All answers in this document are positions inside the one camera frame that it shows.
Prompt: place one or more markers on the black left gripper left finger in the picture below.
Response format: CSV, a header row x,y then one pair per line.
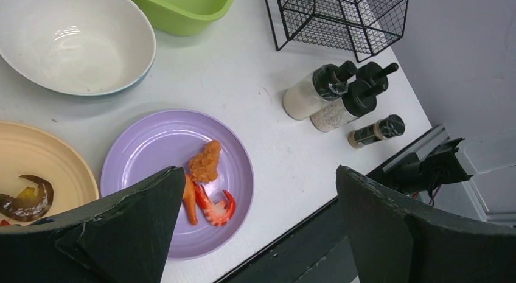
x,y
123,237

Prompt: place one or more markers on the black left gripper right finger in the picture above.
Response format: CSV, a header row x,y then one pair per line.
x,y
395,238

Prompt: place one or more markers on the speckled seasoning shaker bottle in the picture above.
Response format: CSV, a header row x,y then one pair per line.
x,y
360,100

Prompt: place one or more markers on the black-cap shaker bottle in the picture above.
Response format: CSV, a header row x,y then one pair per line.
x,y
375,75

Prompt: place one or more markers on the white powder shaker bottle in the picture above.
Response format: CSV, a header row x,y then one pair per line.
x,y
318,89

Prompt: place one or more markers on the orange chicken wing toy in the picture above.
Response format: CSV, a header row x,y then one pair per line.
x,y
189,200

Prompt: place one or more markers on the red shrimp toy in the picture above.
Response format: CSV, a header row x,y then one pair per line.
x,y
217,214

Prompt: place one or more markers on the brown food scraps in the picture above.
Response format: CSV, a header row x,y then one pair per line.
x,y
30,204

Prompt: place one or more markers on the fried chicken nugget piece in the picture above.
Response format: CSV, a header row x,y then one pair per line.
x,y
203,166

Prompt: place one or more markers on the purple plastic plate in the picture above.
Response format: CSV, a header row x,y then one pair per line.
x,y
173,138

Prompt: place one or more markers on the small pepper jar black cap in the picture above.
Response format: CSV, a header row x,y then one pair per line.
x,y
383,129

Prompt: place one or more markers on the yellow plastic plate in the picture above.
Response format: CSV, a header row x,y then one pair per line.
x,y
27,150

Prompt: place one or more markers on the white ceramic bowl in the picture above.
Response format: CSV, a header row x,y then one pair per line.
x,y
78,47

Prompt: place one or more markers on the green plastic tub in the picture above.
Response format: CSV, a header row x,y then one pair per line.
x,y
183,17

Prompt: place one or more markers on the black wire basket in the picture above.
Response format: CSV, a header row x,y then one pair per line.
x,y
362,27

